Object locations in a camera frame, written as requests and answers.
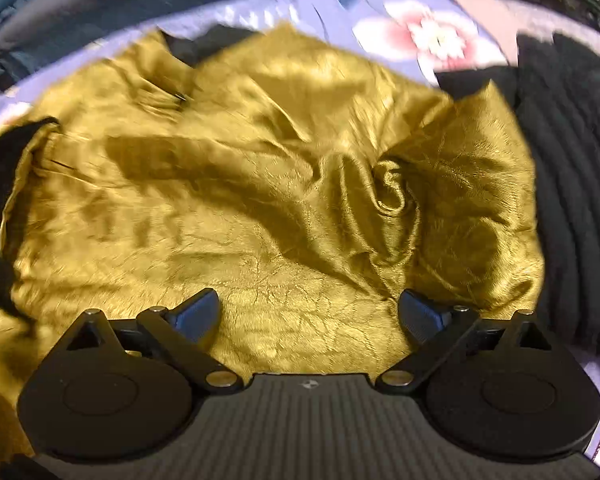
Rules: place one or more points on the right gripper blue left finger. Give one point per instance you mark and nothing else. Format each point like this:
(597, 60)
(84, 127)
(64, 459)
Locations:
(198, 317)

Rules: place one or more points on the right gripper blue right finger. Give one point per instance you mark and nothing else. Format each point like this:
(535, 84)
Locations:
(420, 317)

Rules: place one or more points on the gold satin black-lined garment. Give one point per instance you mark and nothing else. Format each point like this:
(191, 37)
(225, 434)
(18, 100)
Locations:
(260, 199)

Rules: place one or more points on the black ribbed knit sweater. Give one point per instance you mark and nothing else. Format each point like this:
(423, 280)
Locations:
(555, 93)

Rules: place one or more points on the purple floral bed sheet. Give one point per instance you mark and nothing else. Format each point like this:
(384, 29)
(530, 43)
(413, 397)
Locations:
(360, 20)

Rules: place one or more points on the pink fuzzy blanket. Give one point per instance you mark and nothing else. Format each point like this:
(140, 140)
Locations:
(504, 20)

